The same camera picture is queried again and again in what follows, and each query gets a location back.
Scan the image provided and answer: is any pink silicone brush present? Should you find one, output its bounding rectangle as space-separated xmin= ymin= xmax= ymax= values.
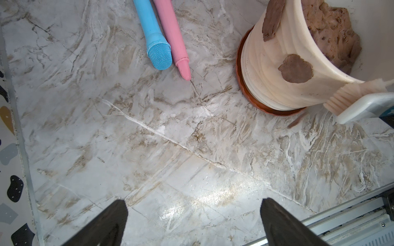
xmin=154 ymin=0 xmax=191 ymax=81

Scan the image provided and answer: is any cream ribbed ceramic pot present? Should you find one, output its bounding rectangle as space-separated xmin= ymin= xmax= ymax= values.
xmin=241 ymin=1 xmax=394 ymax=111

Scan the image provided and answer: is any white scrub brush blue handle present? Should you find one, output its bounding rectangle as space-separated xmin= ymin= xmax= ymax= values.
xmin=323 ymin=79 xmax=394 ymax=124

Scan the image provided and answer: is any blue mesh-head scrubber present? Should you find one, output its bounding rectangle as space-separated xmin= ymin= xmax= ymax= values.
xmin=133 ymin=0 xmax=172 ymax=71

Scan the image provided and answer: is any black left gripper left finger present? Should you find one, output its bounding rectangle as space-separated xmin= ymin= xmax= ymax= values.
xmin=64 ymin=199 xmax=128 ymax=246

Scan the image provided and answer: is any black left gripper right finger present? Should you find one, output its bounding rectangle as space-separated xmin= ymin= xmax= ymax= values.
xmin=260 ymin=198 xmax=328 ymax=246

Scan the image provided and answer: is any terracotta plastic saucer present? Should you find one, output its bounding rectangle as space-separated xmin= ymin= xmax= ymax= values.
xmin=236 ymin=26 xmax=306 ymax=116

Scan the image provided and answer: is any brown soil in pot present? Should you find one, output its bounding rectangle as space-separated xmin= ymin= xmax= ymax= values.
xmin=301 ymin=1 xmax=362 ymax=74

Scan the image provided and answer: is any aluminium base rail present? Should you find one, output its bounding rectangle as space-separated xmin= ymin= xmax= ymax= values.
xmin=249 ymin=183 xmax=394 ymax=246

